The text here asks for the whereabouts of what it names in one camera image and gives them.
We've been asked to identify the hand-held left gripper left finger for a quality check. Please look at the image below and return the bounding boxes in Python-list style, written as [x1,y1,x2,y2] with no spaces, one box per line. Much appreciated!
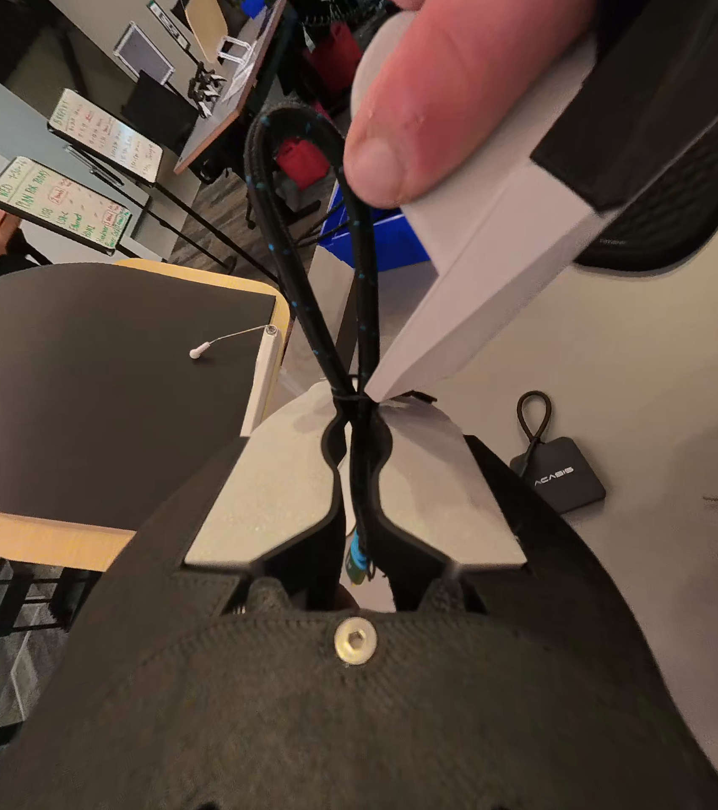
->
[182,383,344,573]

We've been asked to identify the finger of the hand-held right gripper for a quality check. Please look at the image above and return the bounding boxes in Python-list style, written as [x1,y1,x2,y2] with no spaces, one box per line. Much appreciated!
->
[366,38,603,401]

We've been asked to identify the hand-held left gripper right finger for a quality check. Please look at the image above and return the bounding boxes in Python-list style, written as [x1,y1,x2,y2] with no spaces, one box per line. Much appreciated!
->
[369,393,529,579]

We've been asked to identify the black adapter hub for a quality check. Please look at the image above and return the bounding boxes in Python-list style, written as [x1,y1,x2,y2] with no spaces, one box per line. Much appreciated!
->
[509,390,609,515]

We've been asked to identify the black twist tie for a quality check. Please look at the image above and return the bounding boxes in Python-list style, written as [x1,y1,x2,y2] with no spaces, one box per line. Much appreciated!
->
[331,388,438,411]

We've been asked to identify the black braided hdmi cable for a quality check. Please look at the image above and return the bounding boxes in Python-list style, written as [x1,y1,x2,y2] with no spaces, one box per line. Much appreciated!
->
[244,107,394,586]

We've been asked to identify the person's right hand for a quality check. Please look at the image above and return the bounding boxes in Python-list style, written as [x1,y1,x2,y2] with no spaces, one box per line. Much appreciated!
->
[343,0,603,212]

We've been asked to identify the blue plastic bin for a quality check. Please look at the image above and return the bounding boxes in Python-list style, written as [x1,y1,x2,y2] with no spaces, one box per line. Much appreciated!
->
[319,188,433,274]

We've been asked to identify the black wood-edged board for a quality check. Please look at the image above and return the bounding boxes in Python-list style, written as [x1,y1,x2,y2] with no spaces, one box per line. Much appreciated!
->
[0,260,294,577]

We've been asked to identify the red chair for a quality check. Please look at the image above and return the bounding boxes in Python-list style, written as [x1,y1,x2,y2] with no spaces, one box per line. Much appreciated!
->
[274,137,331,187]

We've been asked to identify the whiteboard with green notes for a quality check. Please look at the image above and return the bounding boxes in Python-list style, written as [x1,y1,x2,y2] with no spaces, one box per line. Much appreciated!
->
[0,155,135,255]

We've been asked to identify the whiteboard on stand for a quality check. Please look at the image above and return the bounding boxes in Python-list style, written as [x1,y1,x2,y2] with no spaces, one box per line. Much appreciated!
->
[48,86,165,186]

